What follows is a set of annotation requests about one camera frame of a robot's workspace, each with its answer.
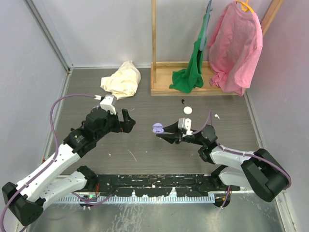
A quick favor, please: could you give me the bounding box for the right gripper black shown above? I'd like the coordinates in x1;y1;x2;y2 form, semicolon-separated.
156;121;205;146

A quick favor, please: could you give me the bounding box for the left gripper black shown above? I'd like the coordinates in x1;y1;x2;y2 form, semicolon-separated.
95;108;134;140

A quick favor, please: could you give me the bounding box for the purple earbud charging case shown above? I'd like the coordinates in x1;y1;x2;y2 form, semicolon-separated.
152;123;164;134

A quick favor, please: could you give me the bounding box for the cream cloth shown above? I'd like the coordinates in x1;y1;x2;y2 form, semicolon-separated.
100;60;141;100

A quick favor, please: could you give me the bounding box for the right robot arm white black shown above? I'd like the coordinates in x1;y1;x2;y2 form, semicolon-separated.
156;123;292;202

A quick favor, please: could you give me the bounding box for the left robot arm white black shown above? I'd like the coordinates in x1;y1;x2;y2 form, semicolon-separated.
2;107;136;226

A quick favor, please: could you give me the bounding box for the white earbud charging case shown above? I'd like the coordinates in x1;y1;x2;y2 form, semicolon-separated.
183;106;193;115

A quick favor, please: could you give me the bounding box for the green shirt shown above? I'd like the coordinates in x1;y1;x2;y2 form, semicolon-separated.
169;14;206;93

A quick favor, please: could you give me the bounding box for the wooden clothes rack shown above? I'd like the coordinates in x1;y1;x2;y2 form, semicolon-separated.
151;0;283;96

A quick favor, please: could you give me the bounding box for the pink shirt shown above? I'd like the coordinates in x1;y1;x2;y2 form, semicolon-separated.
208;1;263;96

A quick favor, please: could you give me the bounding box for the blue hanger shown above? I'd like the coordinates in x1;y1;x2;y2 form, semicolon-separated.
199;0;212;51

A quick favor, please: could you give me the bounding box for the orange hanger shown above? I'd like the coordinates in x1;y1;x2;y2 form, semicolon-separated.
236;0;254;13

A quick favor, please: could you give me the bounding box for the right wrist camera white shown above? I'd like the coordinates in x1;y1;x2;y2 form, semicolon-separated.
178;118;193;136

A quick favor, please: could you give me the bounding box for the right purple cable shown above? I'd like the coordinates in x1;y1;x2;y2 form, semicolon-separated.
192;110;292;211

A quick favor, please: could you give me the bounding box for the purple cable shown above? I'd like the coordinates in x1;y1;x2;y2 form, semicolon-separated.
0;93;116;232
192;110;292;211

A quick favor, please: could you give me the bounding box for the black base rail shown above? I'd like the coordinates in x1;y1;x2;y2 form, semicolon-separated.
75;174;228;197

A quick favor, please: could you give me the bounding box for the white cable duct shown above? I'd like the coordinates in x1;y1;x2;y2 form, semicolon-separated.
54;194;215;204

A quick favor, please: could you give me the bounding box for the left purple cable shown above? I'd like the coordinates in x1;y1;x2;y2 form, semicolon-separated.
0;93;116;232

